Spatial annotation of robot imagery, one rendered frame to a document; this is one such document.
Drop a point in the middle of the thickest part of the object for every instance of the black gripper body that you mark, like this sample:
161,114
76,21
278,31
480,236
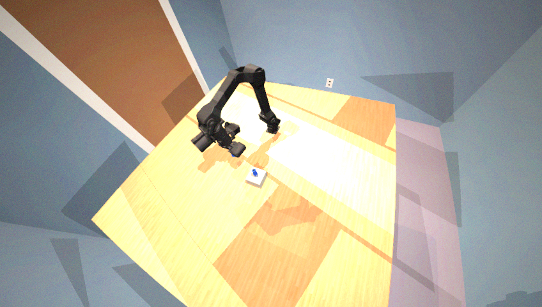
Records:
237,148

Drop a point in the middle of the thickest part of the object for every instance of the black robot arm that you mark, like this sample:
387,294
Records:
209,116

